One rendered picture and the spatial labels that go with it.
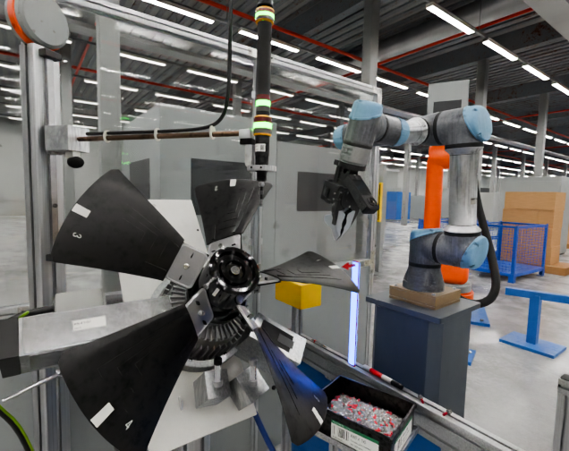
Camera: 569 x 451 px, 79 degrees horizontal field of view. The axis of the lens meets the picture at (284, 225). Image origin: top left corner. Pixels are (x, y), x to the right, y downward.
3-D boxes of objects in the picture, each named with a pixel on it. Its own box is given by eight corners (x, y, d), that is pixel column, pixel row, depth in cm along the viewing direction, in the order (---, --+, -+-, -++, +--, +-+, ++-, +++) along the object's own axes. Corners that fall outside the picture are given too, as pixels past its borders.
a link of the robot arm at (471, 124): (449, 260, 131) (451, 112, 123) (491, 268, 119) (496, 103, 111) (431, 267, 124) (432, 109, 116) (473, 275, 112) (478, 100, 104)
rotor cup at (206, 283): (194, 330, 76) (214, 305, 67) (179, 272, 83) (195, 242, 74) (250, 318, 85) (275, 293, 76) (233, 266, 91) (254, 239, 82)
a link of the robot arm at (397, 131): (379, 123, 102) (354, 116, 95) (413, 116, 93) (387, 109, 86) (378, 149, 102) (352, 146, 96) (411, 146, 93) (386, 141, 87)
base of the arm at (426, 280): (413, 280, 144) (415, 257, 143) (451, 288, 133) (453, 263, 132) (394, 285, 134) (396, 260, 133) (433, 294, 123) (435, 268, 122)
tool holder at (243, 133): (233, 169, 81) (234, 127, 81) (247, 172, 88) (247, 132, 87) (269, 170, 79) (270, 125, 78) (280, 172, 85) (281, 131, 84)
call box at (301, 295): (274, 302, 135) (275, 276, 135) (294, 298, 141) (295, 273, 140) (300, 314, 123) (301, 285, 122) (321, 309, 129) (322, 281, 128)
